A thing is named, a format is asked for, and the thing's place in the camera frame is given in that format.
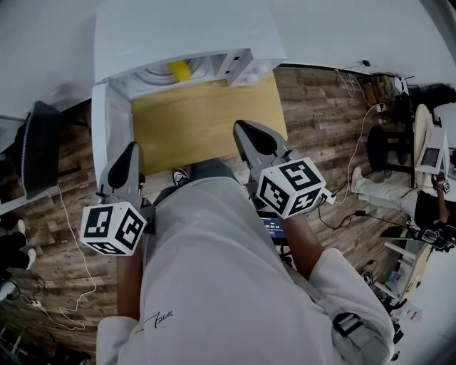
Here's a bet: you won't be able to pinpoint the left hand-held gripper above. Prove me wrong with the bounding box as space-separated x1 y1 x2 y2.
80 141 157 257

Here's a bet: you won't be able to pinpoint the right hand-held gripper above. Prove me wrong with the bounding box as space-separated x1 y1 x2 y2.
232 120 327 220

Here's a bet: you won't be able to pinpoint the yellow banana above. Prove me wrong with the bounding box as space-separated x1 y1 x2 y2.
167 60 193 83

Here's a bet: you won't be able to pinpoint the person's right forearm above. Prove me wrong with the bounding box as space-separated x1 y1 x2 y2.
283 213 331 283

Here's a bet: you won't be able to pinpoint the person's left forearm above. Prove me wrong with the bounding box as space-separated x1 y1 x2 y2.
115 245 147 322

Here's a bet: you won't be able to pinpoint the white device with dark screen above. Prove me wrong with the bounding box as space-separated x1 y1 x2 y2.
415 126 451 176

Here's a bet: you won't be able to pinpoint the person's grey jeans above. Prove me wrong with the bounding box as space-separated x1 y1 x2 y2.
152 158 236 208

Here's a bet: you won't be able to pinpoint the person's black white sneaker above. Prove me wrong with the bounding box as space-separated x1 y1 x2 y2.
171 168 191 187

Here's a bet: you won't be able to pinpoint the light wooden table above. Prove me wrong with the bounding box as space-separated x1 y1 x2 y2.
130 73 289 176

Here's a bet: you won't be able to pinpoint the black device with screen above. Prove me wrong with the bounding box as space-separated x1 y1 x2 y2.
259 216 286 247

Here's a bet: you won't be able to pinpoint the dark grey chair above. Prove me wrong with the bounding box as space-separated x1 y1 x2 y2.
16 101 67 201

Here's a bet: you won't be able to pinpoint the black round stool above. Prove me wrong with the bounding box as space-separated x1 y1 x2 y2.
366 124 416 174

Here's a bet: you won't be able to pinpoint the brown cardboard box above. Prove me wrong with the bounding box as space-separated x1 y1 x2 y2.
363 74 395 105

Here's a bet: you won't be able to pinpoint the person's white shirt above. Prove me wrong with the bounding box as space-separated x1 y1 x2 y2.
95 176 395 365

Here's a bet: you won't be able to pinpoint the white router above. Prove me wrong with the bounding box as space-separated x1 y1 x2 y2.
393 74 416 96

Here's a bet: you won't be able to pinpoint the round beige table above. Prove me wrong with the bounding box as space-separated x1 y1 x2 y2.
413 103 443 187

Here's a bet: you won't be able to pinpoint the white rounded appliance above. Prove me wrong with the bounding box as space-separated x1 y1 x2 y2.
0 279 19 302

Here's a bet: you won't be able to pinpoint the black bag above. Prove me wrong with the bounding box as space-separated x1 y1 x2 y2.
409 83 453 108

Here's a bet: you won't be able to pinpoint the beige table white legs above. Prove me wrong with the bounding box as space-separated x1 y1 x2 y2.
383 227 434 315

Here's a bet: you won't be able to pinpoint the white floor cable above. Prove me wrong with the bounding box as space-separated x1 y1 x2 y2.
19 183 98 331

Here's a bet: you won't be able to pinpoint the cream power cable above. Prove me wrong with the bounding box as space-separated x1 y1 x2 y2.
332 106 377 205

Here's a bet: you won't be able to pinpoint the yellow cable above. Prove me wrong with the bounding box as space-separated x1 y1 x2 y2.
336 69 358 98

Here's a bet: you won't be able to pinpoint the grey shoulder strap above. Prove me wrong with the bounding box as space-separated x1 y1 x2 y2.
284 270 393 365

